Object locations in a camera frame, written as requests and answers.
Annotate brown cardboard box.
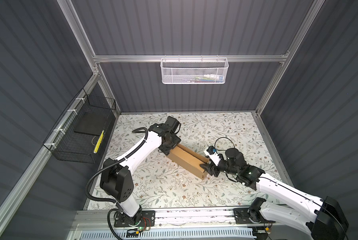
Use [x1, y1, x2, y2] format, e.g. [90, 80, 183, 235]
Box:
[167, 144, 209, 180]

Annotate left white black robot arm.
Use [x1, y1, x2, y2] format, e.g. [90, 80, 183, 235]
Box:
[100, 116, 181, 218]

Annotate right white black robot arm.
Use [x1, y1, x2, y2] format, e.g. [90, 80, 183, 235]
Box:
[201, 146, 349, 240]

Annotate floral patterned table mat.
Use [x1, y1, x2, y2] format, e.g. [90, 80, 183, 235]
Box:
[87, 112, 294, 211]

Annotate pens in white basket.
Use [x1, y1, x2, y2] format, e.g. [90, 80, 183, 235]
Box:
[187, 74, 225, 84]

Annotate yellow marker pen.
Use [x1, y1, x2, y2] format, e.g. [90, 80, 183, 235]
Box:
[93, 131, 104, 154]

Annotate black foam pad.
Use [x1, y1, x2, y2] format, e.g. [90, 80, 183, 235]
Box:
[74, 113, 107, 137]

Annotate aluminium mounting rail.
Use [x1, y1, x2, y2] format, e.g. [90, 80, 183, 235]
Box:
[70, 205, 318, 232]

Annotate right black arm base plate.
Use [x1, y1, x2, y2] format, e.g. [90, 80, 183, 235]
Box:
[233, 208, 275, 224]

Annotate white wire mesh basket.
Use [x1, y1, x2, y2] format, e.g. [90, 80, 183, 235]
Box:
[160, 57, 229, 85]

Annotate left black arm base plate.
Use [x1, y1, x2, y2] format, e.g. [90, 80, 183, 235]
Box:
[113, 210, 156, 228]

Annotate black wire basket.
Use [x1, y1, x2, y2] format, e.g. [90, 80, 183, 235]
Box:
[43, 91, 116, 164]

